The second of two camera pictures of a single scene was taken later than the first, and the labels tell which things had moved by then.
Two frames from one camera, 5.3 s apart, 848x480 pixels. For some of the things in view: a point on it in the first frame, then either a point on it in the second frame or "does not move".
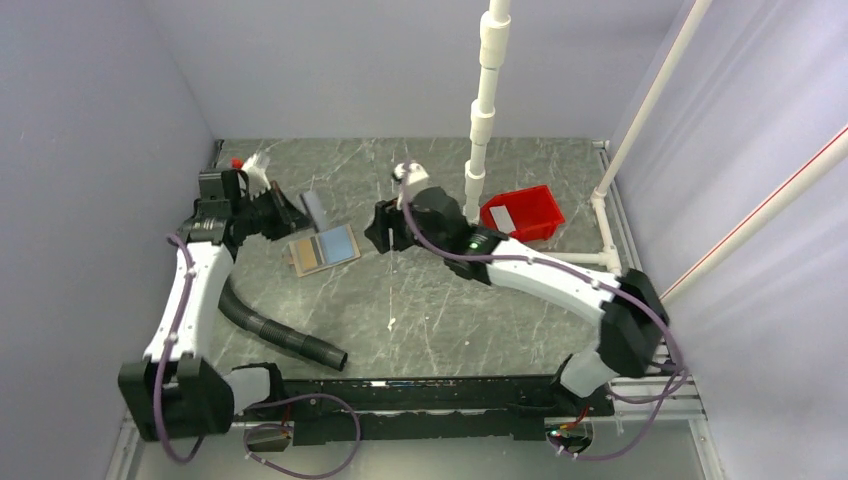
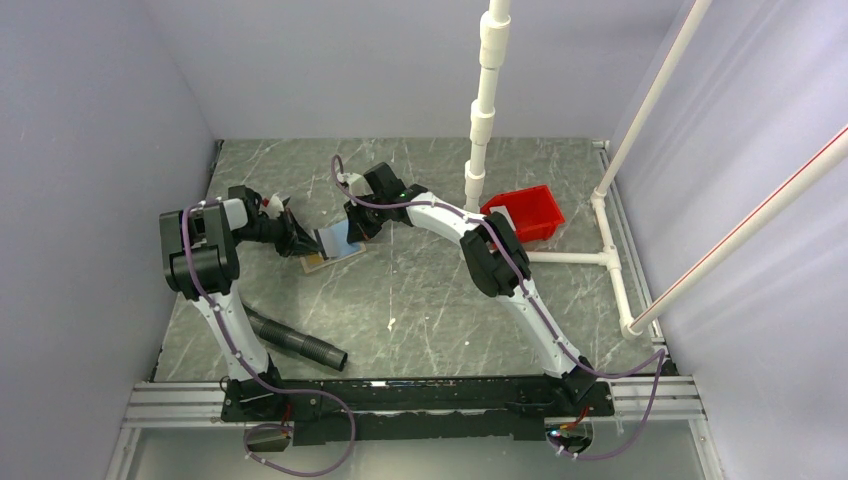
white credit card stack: x=502 y=219 does not move
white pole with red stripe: x=826 y=162 does not move
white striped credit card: x=315 y=210 to x=335 y=239
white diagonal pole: x=652 y=96 does not move
